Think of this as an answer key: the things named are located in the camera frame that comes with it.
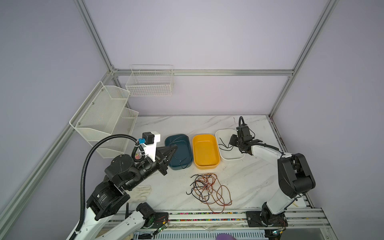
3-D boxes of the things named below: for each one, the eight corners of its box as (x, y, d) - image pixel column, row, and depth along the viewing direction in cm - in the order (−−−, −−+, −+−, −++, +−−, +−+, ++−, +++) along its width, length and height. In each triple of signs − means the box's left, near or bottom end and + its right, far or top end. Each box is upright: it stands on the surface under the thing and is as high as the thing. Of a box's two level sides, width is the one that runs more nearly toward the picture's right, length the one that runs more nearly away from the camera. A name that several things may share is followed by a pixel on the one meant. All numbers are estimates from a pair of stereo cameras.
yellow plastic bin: (192, 170, 93) (192, 166, 88) (192, 139, 108) (192, 134, 104) (219, 170, 93) (221, 166, 88) (216, 139, 108) (217, 134, 104)
